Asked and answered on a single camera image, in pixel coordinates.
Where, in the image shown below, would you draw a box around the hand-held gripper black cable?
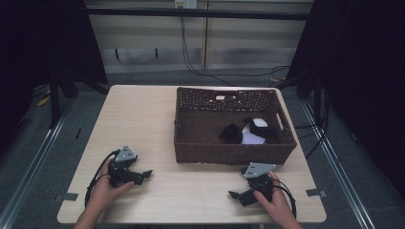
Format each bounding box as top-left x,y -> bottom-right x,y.
84,148 -> 122,208
269,178 -> 298,219

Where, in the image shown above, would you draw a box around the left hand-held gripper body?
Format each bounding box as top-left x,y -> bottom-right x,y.
107,145 -> 145,189

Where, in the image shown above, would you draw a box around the black and white items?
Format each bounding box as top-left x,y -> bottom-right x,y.
242,116 -> 279,144

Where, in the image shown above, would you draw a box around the black wall cable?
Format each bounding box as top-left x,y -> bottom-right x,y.
179,14 -> 291,88

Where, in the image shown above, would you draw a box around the person's left hand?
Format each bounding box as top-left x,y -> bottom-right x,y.
87,157 -> 136,212

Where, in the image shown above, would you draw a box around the white cloth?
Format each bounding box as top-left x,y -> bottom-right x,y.
241,117 -> 269,146

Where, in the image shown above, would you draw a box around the metal floor rail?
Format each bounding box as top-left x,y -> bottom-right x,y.
0,103 -> 76,229
300,100 -> 377,229

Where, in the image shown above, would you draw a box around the black floor cable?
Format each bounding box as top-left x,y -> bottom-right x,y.
293,119 -> 330,160

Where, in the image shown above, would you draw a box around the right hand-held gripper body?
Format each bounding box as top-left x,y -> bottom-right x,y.
243,162 -> 277,203

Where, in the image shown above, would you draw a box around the right hand-held gripper black cable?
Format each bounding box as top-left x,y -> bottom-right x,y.
269,178 -> 298,219

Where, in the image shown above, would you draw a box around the black curtain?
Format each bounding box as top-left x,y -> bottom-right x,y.
0,0 -> 109,158
286,0 -> 405,199

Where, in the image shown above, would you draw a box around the white wall outlet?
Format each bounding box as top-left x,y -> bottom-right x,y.
174,0 -> 199,10

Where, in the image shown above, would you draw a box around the black metal stand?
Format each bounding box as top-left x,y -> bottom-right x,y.
276,69 -> 327,126
47,72 -> 81,130

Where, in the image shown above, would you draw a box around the person's right hand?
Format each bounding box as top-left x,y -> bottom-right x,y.
253,171 -> 298,224

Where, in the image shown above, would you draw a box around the small black cloth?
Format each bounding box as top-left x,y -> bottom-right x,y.
218,123 -> 245,145

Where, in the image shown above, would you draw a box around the grey tape piece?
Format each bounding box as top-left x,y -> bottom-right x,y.
305,188 -> 329,198
53,192 -> 79,203

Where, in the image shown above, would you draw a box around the brown wicker basket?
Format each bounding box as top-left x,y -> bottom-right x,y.
173,86 -> 298,167

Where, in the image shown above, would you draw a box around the yellow object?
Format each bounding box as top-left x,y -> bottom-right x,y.
35,94 -> 52,108

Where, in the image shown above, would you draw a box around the left hand-held gripper black cable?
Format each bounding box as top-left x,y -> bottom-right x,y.
84,148 -> 122,208

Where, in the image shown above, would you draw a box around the black horizontal bar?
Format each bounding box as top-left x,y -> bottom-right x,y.
85,7 -> 315,22

